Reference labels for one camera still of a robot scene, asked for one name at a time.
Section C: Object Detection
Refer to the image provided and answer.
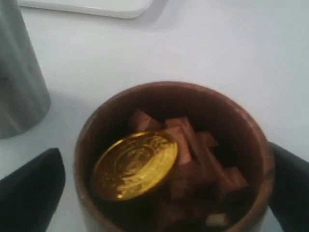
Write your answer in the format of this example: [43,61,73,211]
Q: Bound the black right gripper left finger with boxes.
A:
[0,148,66,232]

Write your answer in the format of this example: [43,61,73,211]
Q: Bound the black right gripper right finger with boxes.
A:
[269,142,309,232]

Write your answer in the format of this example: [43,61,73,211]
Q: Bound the brown chocolate pieces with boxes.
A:
[129,109,251,229]

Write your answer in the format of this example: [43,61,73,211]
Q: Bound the stainless steel cup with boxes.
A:
[0,0,51,139]

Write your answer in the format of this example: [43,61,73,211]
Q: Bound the gold coin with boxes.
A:
[90,131,178,202]

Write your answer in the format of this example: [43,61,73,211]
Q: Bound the brown wooden bowl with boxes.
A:
[73,81,275,232]

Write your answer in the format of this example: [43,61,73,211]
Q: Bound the white rectangular tray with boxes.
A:
[18,0,153,19]

